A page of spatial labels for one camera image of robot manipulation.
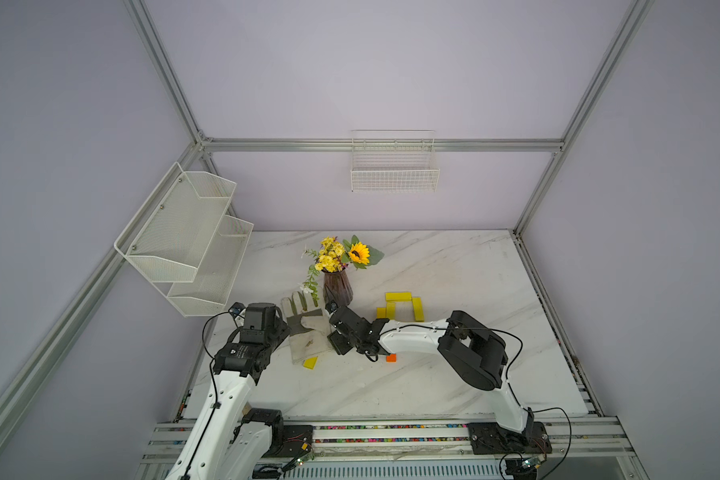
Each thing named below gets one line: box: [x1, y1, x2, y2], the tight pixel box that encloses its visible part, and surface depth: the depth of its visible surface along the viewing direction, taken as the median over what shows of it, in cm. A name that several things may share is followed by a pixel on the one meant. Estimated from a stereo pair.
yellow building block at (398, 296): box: [385, 292, 413, 302], surface depth 103 cm
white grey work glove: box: [281, 290, 332, 365], surface depth 94 cm
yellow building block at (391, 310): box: [386, 302, 397, 320], surface depth 100 cm
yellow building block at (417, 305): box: [412, 297, 424, 322], surface depth 100 cm
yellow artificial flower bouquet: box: [300, 235, 385, 307], surface depth 82 cm
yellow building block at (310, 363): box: [302, 356, 319, 370], surface depth 88 cm
